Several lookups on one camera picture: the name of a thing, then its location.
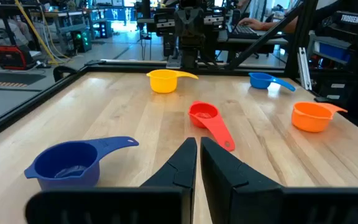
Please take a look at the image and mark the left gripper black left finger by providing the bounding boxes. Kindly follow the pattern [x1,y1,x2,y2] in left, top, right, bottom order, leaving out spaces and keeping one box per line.
[24,136,198,224]

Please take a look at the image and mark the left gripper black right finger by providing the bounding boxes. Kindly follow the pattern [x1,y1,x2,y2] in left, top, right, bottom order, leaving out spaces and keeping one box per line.
[200,136,358,224]

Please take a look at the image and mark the yellow measuring cup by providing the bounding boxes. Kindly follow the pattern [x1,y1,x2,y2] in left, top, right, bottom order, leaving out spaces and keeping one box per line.
[145,68,200,95]

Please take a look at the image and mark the red measuring cup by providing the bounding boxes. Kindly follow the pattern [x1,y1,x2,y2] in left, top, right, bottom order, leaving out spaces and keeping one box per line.
[187,100,236,152]

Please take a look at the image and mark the orange measuring cup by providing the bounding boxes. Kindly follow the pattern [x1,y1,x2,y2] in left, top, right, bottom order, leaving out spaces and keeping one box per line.
[291,101,348,134]

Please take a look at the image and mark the dark blue measuring cup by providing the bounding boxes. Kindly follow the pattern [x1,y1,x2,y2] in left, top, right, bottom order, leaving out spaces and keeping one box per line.
[24,136,140,191]

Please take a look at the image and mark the black keyboard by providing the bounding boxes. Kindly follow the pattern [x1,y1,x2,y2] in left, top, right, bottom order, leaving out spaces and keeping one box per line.
[227,24,262,40]

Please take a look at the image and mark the person's hand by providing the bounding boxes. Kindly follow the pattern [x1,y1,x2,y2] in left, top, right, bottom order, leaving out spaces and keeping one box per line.
[238,17,273,31]

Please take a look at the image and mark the grey desk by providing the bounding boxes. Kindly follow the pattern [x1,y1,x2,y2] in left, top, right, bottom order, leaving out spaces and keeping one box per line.
[216,29,289,53]

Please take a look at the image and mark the computer tower green lights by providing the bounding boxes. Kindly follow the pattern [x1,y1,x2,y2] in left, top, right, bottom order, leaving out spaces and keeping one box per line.
[71,29,93,53]

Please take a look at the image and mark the silver aluminium extrusion bar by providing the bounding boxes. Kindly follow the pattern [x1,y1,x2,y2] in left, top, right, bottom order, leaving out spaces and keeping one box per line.
[296,46,313,91]

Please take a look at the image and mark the blue storage bin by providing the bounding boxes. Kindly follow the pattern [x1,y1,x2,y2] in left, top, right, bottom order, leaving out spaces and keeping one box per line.
[318,42,351,62]

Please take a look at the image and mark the black Trossen labelled case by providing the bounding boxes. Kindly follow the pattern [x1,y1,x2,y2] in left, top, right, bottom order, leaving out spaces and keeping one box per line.
[314,9,358,128]

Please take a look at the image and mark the red black equipment box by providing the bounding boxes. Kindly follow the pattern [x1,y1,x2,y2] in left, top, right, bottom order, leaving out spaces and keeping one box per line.
[0,45,36,71]

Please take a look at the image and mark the black hanging cable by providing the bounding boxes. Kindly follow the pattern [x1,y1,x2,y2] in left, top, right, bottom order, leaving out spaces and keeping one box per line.
[53,65,78,83]

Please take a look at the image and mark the yellow hanging cable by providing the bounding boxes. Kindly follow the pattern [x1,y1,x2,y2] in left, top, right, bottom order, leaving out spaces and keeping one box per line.
[13,0,60,65]

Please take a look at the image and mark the black table frame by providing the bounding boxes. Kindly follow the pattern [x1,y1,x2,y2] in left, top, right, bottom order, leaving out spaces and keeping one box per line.
[0,0,358,147]

